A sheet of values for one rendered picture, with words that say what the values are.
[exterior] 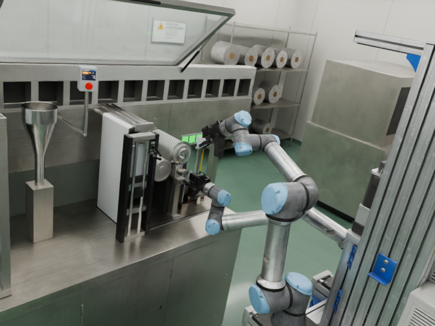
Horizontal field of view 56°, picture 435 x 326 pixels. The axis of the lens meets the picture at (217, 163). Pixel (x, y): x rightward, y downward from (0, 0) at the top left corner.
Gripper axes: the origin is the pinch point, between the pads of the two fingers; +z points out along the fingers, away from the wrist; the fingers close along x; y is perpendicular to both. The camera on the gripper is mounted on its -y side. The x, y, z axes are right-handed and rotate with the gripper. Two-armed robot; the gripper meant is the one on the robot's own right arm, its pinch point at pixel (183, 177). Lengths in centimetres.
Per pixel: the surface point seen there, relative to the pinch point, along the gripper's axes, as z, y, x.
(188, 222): -16.4, -19.0, 6.5
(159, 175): -2.4, 5.7, 19.3
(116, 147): 6.3, 21.2, 41.3
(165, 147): 4.4, 18.1, 12.0
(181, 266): -29.2, -35.6, 19.3
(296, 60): 216, 30, -397
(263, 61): 216, 27, -320
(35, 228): 3, -11, 81
